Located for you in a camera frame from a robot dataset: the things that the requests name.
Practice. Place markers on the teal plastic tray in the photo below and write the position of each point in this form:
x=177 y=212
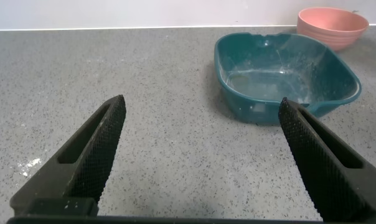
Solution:
x=253 y=105

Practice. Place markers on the pink ribbed bowl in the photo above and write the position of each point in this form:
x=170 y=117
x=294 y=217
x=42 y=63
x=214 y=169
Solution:
x=331 y=28

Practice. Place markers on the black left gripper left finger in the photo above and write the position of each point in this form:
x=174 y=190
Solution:
x=82 y=174

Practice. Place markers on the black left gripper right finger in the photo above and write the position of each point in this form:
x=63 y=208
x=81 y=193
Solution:
x=331 y=180

